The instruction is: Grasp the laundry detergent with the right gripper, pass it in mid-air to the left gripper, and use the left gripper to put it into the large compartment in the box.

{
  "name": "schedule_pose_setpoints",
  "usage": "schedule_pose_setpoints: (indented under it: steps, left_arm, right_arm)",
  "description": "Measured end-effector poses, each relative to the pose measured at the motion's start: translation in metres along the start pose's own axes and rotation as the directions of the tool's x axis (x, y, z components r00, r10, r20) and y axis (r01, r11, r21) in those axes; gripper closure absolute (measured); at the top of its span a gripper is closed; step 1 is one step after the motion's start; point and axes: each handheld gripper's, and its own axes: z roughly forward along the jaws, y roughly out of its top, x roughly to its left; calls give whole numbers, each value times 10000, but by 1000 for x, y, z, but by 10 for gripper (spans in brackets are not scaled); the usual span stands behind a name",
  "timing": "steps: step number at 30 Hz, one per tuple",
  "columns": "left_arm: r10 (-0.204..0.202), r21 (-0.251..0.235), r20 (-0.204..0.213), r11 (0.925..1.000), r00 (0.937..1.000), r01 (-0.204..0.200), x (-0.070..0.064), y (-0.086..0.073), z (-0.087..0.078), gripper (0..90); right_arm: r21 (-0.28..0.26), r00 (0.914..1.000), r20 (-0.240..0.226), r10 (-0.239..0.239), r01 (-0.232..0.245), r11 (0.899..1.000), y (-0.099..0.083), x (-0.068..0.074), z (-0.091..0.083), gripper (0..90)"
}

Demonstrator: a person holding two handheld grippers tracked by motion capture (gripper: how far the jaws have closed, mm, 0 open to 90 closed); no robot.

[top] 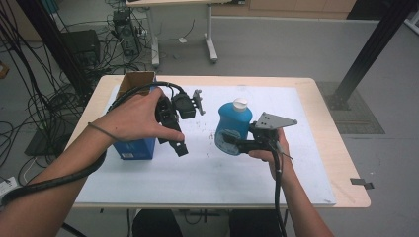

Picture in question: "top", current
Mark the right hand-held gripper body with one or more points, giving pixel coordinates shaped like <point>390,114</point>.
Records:
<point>273,121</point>

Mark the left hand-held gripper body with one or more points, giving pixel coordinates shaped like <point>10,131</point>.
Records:
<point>184,105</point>

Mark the blue bottle with white cap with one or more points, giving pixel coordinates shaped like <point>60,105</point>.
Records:
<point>234,121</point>

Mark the blue cardboard box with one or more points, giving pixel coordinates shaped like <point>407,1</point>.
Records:
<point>135,148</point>

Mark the person's right hand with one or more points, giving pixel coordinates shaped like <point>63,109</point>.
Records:
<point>280,158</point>

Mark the person's left hand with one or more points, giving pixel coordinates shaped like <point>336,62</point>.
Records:
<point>135,118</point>

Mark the white table mat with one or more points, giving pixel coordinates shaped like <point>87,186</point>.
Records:
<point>204,177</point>

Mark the light wooden table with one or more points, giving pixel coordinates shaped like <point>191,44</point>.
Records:
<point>329,131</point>

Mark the white power adapter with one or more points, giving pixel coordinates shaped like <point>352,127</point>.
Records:
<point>183,40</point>

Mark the white desk with metal legs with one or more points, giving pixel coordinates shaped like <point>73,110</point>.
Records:
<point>209,33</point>

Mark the person's left leg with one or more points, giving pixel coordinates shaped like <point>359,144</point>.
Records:
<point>156,225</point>

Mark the person's leg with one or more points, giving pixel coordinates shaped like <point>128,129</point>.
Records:
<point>252,225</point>
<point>156,225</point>

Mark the person's right leg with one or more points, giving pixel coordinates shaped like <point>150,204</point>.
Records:
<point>252,225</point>

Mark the grey tape piece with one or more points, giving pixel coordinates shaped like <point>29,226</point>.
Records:
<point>359,181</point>

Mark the black equipment case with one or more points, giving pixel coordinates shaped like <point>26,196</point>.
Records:
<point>80,46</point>

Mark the black floor plate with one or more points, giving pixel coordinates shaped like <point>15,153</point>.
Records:
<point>42,144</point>

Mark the white power strip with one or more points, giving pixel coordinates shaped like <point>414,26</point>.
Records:
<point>7,184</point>

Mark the orange object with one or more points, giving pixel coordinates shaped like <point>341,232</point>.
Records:
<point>3,69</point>

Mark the black metal frame post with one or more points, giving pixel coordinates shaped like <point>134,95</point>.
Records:
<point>48,33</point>
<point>375,49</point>

